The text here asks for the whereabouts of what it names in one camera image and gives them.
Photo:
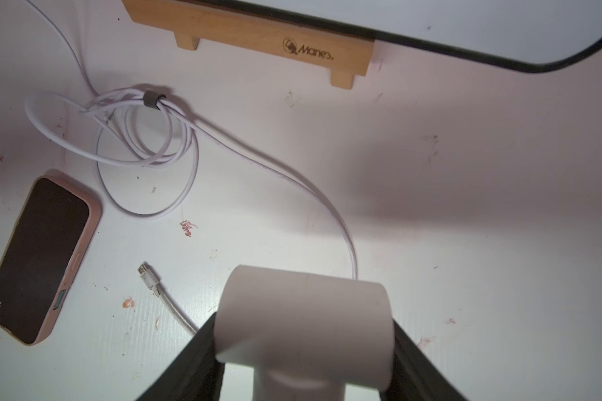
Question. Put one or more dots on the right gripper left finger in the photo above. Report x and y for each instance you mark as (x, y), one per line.
(195, 374)

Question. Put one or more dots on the black phone pink case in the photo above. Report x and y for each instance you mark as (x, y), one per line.
(46, 248)

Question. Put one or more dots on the white plug adapter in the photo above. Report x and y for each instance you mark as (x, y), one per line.
(305, 336)

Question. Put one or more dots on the wooden board stand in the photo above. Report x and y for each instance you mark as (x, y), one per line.
(344, 56)

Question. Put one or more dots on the white board black frame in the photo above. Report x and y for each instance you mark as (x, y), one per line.
(531, 37)

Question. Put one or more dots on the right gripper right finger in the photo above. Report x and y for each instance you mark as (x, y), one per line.
(414, 377)

